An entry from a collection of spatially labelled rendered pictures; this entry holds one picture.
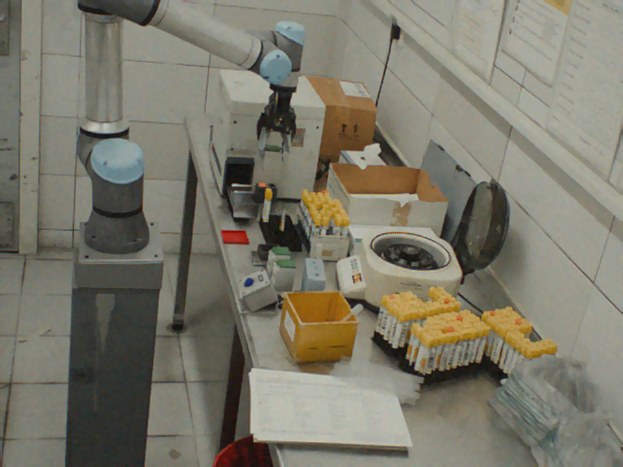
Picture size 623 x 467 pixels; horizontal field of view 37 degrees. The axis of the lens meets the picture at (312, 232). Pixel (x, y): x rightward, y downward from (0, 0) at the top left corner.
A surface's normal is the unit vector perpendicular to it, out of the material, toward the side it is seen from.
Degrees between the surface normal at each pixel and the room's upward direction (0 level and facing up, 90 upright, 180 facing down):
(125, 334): 90
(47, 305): 0
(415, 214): 93
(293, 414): 1
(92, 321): 90
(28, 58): 90
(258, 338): 0
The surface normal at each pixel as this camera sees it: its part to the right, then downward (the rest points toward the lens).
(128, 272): 0.22, 0.45
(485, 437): 0.15, -0.89
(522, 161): -0.97, -0.04
